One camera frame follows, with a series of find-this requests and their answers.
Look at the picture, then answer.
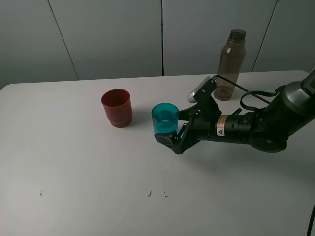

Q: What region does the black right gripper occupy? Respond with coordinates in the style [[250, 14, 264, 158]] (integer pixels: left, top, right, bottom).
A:
[[154, 78, 221, 154]]

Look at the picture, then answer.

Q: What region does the teal translucent plastic cup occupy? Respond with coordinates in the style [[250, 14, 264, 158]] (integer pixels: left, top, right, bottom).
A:
[[151, 103, 179, 134]]

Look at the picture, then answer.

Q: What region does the smoky translucent water bottle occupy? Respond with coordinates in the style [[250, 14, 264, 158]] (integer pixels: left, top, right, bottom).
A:
[[214, 29, 246, 101]]

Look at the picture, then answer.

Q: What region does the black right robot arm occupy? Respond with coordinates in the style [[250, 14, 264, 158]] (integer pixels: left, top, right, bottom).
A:
[[155, 71, 315, 154]]

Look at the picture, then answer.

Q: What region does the red plastic cup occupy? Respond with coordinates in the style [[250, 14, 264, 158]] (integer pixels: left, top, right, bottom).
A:
[[101, 88, 132, 128]]

